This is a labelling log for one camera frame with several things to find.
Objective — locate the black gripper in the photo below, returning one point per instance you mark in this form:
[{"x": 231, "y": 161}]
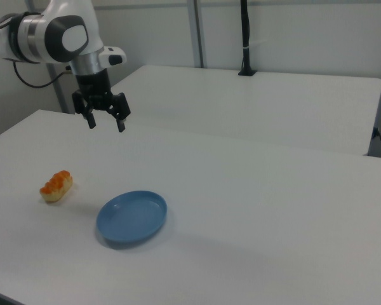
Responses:
[{"x": 93, "y": 85}]

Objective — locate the blue round plate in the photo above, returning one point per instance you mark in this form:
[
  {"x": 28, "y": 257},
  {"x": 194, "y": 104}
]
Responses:
[{"x": 130, "y": 222}]

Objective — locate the bread with orange glaze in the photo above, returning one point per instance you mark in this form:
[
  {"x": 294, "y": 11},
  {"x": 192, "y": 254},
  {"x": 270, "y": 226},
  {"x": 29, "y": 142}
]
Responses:
[{"x": 55, "y": 189}]

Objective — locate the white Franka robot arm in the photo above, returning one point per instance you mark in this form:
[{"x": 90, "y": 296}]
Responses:
[{"x": 66, "y": 38}]

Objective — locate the white side table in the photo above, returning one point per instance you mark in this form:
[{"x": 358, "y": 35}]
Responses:
[{"x": 241, "y": 105}]

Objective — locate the black camera pole with base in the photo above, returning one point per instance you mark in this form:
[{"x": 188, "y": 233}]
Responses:
[{"x": 246, "y": 35}]

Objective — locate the grey metal partition post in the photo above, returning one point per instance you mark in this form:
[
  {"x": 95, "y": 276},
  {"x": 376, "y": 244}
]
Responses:
[
  {"x": 59, "y": 95},
  {"x": 199, "y": 31}
]

